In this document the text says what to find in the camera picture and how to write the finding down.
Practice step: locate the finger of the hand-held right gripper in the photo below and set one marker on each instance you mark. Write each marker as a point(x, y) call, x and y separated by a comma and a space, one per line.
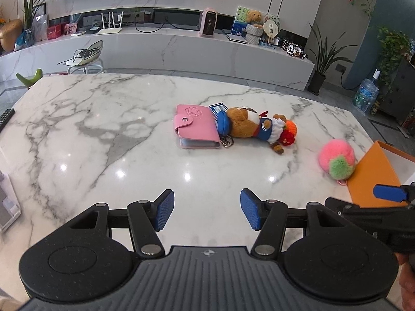
point(389, 192)

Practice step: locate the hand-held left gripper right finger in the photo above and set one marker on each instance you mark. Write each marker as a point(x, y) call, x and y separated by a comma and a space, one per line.
point(251, 209)

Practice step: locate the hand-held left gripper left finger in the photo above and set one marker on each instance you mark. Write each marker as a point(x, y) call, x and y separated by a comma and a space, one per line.
point(164, 209)

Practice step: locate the orange cardboard box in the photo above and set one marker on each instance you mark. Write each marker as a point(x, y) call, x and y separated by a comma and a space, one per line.
point(373, 175)

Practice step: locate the pink and green pompom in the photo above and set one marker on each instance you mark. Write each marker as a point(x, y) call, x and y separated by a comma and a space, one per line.
point(334, 155)

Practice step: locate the brown sailor bear plush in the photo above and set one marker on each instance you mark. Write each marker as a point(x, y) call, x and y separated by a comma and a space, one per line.
point(243, 124)

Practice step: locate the pink card wallet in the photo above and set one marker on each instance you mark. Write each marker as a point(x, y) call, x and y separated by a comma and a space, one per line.
point(194, 126)

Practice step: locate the orange and red crochet charm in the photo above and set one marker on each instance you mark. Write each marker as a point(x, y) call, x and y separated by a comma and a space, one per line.
point(289, 129)

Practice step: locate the blue printed card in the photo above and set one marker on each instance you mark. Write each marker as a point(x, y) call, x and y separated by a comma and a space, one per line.
point(215, 108)

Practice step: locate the person's right hand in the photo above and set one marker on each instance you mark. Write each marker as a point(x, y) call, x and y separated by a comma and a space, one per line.
point(408, 281)

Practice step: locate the dark grey dresser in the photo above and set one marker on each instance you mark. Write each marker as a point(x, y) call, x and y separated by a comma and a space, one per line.
point(398, 97)

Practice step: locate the blue water jug with pump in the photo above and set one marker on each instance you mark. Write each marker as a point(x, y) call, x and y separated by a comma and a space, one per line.
point(366, 95)

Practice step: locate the trailing ivy plant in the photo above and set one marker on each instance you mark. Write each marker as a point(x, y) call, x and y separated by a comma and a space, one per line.
point(394, 48)

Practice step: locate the potted orchid plant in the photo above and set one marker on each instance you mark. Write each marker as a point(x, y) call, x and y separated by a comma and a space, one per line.
point(321, 61)

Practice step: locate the white plastic tray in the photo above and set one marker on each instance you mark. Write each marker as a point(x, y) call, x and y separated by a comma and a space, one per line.
point(8, 204)

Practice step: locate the white marble tv cabinet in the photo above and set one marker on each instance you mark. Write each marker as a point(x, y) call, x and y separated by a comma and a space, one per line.
point(162, 51)

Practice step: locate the cow pattern toys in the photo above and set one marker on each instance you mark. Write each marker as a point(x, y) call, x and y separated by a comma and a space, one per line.
point(295, 50)

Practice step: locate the grey tablet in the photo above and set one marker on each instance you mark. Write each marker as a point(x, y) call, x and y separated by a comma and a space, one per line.
point(236, 38)

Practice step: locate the white paper fan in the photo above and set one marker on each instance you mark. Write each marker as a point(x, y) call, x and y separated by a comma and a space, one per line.
point(271, 29)

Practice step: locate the black remote control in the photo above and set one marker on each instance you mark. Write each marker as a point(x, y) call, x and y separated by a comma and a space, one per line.
point(6, 120)

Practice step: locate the green plastic toy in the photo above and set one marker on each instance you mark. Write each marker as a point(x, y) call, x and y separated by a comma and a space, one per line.
point(30, 79)

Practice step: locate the white router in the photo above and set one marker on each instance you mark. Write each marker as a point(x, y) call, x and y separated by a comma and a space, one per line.
point(108, 30)

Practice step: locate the green and blue painting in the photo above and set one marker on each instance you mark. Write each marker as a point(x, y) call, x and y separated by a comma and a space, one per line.
point(239, 19)

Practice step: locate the small brown teddy bear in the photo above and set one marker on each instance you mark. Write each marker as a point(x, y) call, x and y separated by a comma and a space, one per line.
point(254, 17)

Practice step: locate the round decorated plate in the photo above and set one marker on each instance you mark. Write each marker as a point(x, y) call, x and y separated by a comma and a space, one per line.
point(272, 17)

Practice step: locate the red gift boxes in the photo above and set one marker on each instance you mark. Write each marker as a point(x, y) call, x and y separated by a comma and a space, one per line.
point(55, 32)

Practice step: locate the gold vase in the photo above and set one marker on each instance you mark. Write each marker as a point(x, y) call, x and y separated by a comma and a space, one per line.
point(9, 34)

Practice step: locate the leafy plant in blue vase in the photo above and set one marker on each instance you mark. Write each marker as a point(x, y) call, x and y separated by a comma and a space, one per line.
point(29, 16)

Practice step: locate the wall socket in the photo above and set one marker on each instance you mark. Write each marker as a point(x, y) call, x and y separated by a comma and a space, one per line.
point(341, 68)

